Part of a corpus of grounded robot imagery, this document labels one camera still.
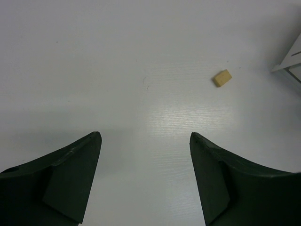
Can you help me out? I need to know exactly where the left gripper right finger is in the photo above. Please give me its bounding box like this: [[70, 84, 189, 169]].
[[190, 132, 301, 226]]

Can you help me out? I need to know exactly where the white slotted container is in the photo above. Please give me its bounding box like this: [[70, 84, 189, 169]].
[[271, 35, 301, 83]]

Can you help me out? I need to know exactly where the small tan eraser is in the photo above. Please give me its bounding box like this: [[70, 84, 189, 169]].
[[212, 69, 232, 88]]

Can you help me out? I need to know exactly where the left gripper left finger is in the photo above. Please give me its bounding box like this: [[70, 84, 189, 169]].
[[0, 131, 102, 226]]

